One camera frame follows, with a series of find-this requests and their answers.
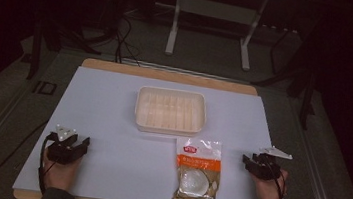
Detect black floor cables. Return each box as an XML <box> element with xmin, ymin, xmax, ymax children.
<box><xmin>111</xmin><ymin>13</ymin><xmax>148</xmax><ymax>67</ymax></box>

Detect white metal stand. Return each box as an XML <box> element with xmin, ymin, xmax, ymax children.
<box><xmin>163</xmin><ymin>0</ymin><xmax>271</xmax><ymax>74</ymax></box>

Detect person's left hand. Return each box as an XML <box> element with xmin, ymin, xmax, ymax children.
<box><xmin>39</xmin><ymin>146</ymin><xmax>85</xmax><ymax>194</ymax></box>

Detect orange and clear food packet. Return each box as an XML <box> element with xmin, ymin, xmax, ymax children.
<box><xmin>169</xmin><ymin>136</ymin><xmax>226</xmax><ymax>199</ymax></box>

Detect beige plastic tray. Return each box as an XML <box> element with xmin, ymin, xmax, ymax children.
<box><xmin>132</xmin><ymin>84</ymin><xmax>210</xmax><ymax>140</ymax></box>

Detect wooden table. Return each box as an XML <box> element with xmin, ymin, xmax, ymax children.
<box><xmin>11</xmin><ymin>50</ymin><xmax>302</xmax><ymax>199</ymax></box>

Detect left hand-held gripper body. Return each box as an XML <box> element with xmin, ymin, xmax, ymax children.
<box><xmin>45</xmin><ymin>123</ymin><xmax>86</xmax><ymax>167</ymax></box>

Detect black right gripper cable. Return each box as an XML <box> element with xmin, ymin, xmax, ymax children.
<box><xmin>265</xmin><ymin>161</ymin><xmax>292</xmax><ymax>199</ymax></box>

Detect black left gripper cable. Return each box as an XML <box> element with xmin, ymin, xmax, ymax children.
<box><xmin>34</xmin><ymin>131</ymin><xmax>61</xmax><ymax>197</ymax></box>

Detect white table mat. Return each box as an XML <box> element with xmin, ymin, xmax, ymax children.
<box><xmin>11</xmin><ymin>59</ymin><xmax>300</xmax><ymax>199</ymax></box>

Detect person's right hand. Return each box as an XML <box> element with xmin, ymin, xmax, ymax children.
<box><xmin>248</xmin><ymin>166</ymin><xmax>290</xmax><ymax>199</ymax></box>

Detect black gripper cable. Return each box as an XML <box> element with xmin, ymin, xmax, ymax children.
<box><xmin>265</xmin><ymin>161</ymin><xmax>292</xmax><ymax>199</ymax></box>
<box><xmin>34</xmin><ymin>131</ymin><xmax>61</xmax><ymax>197</ymax></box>

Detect black floor box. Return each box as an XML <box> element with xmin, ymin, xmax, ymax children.
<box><xmin>31</xmin><ymin>79</ymin><xmax>59</xmax><ymax>97</ymax></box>

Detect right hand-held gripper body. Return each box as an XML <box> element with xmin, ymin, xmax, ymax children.
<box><xmin>249</xmin><ymin>143</ymin><xmax>295</xmax><ymax>184</ymax></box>

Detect black tripod stand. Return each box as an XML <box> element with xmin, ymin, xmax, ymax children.
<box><xmin>246</xmin><ymin>17</ymin><xmax>327</xmax><ymax>131</ymax></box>
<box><xmin>25</xmin><ymin>12</ymin><xmax>121</xmax><ymax>90</ymax></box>

